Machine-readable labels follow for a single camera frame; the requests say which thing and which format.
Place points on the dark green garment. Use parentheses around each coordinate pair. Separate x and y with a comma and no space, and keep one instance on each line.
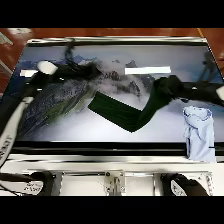
(116,113)

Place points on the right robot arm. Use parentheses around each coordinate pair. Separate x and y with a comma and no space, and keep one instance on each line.
(196,91)

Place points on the light blue shirt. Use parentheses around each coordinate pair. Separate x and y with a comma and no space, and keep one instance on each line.
(200,133)

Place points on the silver frame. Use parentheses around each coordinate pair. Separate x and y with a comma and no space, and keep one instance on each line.
(100,165)

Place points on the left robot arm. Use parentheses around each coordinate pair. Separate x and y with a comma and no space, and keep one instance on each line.
(71,70)

